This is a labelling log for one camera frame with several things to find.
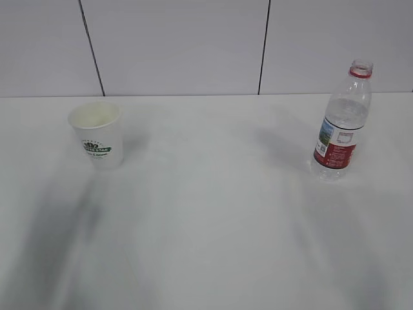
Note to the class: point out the white paper cup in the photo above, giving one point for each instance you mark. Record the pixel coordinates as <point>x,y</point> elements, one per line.
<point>97,125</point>

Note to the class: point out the clear plastic water bottle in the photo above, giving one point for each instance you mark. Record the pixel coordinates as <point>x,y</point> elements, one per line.
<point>345,116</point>

